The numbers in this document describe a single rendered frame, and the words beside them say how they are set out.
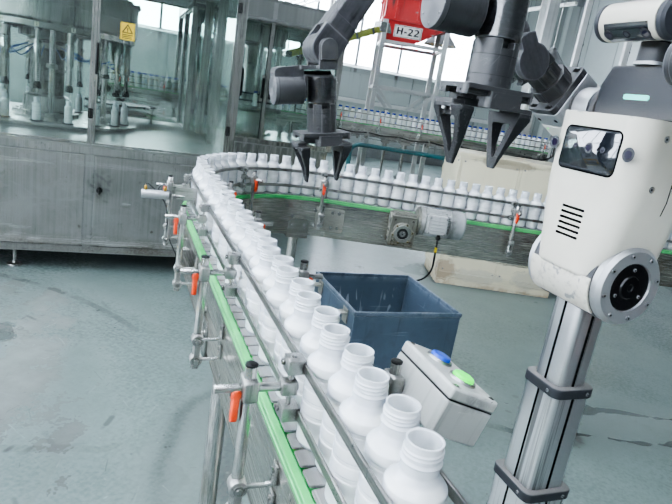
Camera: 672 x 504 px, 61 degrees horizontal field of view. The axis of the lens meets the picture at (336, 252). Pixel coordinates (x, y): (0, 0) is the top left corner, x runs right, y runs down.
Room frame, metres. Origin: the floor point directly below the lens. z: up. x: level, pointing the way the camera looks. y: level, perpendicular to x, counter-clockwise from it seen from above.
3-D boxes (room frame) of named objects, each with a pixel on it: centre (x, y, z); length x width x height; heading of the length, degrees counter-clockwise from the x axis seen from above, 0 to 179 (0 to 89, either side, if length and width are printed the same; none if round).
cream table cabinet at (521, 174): (5.26, -1.44, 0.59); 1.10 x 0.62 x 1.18; 94
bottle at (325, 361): (0.67, -0.02, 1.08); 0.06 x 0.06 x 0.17
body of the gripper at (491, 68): (0.75, -0.15, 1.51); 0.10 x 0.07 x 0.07; 112
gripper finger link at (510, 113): (0.76, -0.17, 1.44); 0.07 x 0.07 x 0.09; 22
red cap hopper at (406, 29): (7.99, -0.53, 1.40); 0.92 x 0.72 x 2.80; 94
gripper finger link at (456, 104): (0.75, -0.14, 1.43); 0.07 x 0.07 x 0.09; 22
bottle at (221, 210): (1.44, 0.30, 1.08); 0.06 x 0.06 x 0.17
